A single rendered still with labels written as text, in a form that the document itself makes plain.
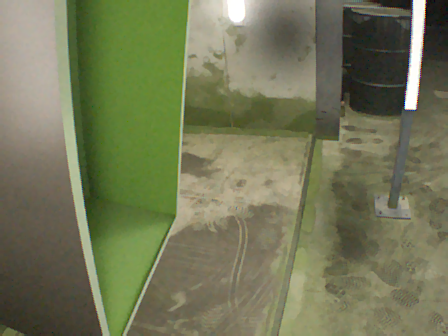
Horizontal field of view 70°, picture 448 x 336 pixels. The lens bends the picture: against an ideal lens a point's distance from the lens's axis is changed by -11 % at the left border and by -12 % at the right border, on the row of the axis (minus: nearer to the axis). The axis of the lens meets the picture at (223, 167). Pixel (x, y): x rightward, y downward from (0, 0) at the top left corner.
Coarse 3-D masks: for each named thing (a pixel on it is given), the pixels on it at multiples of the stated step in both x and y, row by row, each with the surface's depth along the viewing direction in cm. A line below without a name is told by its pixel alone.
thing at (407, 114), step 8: (408, 48) 148; (408, 112) 159; (408, 120) 161; (400, 128) 167; (408, 128) 163; (400, 136) 167; (408, 136) 165; (400, 144) 169; (408, 144) 167; (400, 152) 171; (400, 160) 173; (400, 168) 175; (392, 176) 183; (400, 176) 177; (392, 184) 182; (400, 184) 179; (392, 192) 183; (400, 192) 182; (392, 200) 185
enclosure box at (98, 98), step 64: (0, 0) 36; (64, 0) 37; (128, 0) 91; (0, 64) 40; (64, 64) 40; (128, 64) 101; (0, 128) 46; (64, 128) 44; (128, 128) 113; (0, 192) 53; (64, 192) 49; (128, 192) 127; (0, 256) 63; (64, 256) 57; (128, 256) 110; (0, 320) 80; (64, 320) 70; (128, 320) 90
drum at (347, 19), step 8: (344, 0) 350; (352, 0) 348; (344, 8) 309; (352, 8) 305; (344, 16) 313; (344, 24) 317; (344, 32) 321; (344, 40) 324; (344, 48) 328; (344, 56) 332; (344, 64) 336; (344, 88) 348
